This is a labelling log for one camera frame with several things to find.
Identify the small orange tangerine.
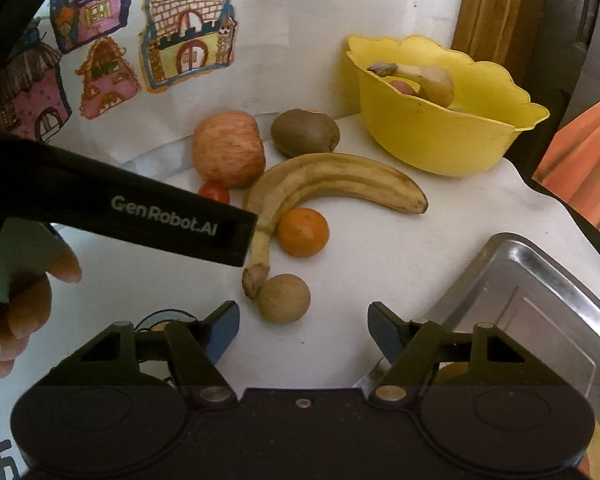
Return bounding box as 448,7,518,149
277,207,330,258

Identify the wooden door frame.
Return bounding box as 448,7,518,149
452,0,553,73

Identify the pale striped apple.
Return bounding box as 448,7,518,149
191,110,267,190

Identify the metal tray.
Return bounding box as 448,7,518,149
365,232,600,461

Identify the brown kiwi with sticker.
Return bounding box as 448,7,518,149
271,109,341,157

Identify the yellow plastic bowl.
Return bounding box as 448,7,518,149
345,34,551,177

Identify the red cherry tomato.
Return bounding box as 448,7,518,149
198,181,231,205

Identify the banana in bowl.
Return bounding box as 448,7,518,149
367,61,456,109

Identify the ripe spotted banana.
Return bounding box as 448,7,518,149
241,152,429,301

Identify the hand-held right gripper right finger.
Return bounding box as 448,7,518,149
368,301,551,406

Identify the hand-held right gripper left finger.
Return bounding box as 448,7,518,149
55,301,241,407

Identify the person's left hand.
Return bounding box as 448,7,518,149
0,250,83,379

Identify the orange dress wall poster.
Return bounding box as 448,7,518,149
532,91,600,251

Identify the house drawings paper sheet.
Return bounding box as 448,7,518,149
0,0,266,171

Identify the tan round longan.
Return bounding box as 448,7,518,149
257,273,312,324

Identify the white printed table mat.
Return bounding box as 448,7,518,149
0,112,600,480

